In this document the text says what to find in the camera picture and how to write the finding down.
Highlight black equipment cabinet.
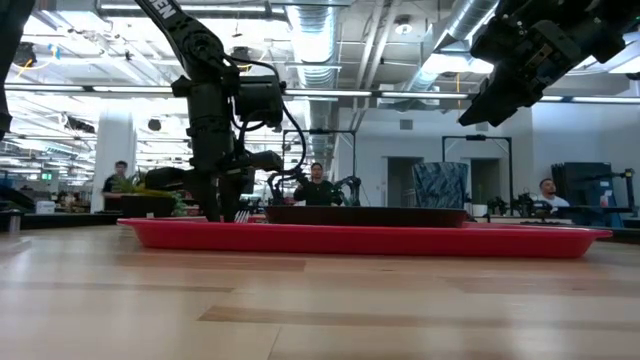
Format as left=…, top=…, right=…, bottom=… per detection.
left=550, top=161, right=637, bottom=227

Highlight silver round ventilation duct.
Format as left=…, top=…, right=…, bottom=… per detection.
left=288, top=0, right=342, bottom=92
left=399, top=0, right=501, bottom=97

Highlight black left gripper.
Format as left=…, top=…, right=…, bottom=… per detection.
left=144, top=79, right=284, bottom=223

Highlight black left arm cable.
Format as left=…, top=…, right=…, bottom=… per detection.
left=223, top=53, right=308, bottom=177

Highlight dark grey round plate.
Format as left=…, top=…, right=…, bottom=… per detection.
left=263, top=204, right=469, bottom=229

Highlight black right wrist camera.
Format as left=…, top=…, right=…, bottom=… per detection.
left=529, top=19, right=584, bottom=76

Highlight blue faceted glass tumbler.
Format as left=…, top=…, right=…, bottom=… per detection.
left=411, top=160, right=471, bottom=211

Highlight person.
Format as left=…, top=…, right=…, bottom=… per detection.
left=536, top=177, right=572, bottom=209
left=101, top=159, right=130, bottom=212
left=292, top=161, right=345, bottom=207

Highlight red plastic tray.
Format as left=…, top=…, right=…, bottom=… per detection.
left=116, top=215, right=614, bottom=260

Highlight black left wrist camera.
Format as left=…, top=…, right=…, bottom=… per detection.
left=234, top=74, right=286, bottom=129

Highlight potted green succulent plant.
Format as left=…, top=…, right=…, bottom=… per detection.
left=109, top=171, right=189, bottom=219

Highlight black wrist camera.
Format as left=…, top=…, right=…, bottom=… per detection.
left=234, top=74, right=286, bottom=129
left=529, top=19, right=584, bottom=76

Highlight black aluminium table frame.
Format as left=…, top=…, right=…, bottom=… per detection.
left=0, top=209, right=640, bottom=245

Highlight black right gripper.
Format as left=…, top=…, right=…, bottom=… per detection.
left=458, top=0, right=626, bottom=126

